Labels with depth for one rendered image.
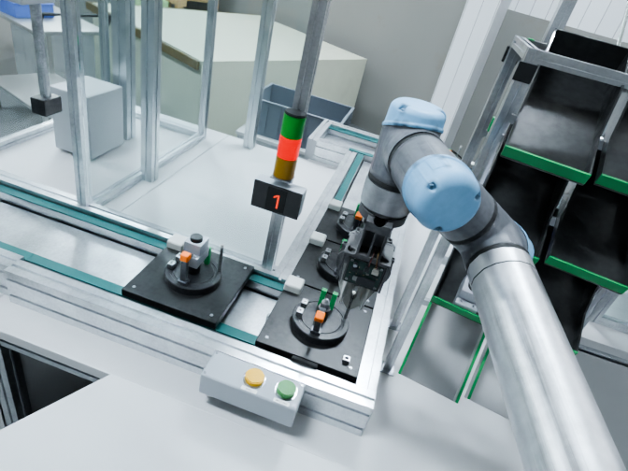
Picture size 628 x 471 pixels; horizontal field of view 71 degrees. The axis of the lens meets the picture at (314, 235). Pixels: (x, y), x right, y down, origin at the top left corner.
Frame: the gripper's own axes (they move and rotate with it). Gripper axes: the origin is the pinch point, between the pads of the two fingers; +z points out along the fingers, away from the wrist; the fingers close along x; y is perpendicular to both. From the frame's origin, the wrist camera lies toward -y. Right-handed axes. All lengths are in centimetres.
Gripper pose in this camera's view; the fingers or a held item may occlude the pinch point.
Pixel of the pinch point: (351, 299)
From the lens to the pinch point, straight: 78.2
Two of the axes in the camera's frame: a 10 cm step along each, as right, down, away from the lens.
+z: -2.1, 8.1, 5.4
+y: -2.6, 4.9, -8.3
